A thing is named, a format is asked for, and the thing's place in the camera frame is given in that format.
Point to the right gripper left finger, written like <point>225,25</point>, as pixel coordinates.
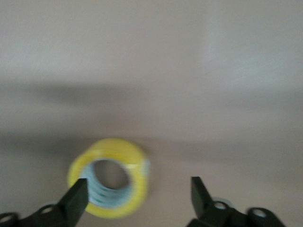
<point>68,208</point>

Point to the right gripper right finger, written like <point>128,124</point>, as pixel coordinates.
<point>203,212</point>

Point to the yellow tape roll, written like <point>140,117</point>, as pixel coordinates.
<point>113,146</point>

